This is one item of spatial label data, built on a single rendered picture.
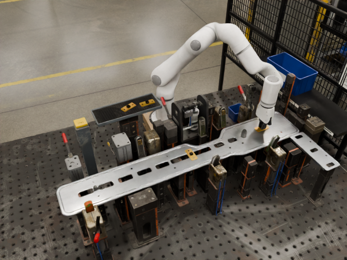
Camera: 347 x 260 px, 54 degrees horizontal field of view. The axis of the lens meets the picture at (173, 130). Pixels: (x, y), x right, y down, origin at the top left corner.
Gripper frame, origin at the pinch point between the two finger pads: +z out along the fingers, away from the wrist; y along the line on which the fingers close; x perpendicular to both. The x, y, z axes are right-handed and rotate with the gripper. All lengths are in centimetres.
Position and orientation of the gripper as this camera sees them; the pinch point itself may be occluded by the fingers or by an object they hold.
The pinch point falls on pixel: (262, 125)
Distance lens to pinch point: 202.3
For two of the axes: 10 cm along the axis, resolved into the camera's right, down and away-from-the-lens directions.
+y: 4.4, 6.0, -6.7
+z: 0.0, 7.4, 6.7
